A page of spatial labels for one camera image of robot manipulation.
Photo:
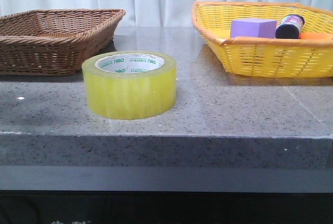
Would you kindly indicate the yellow packing tape roll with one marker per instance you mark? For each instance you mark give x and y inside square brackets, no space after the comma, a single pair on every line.
[128,85]

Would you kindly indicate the purple foam block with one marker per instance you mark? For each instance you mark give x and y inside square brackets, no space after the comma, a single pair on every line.
[253,27]

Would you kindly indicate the yellow woven basket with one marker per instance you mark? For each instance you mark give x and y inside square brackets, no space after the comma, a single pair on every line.
[253,56]

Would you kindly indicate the brown wicker basket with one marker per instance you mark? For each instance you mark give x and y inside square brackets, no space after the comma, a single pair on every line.
[54,42]

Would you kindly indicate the dark purple labelled can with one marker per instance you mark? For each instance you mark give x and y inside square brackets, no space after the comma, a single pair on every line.
[290,27]

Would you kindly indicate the orange toy carrot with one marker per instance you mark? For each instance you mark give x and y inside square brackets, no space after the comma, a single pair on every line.
[316,35]

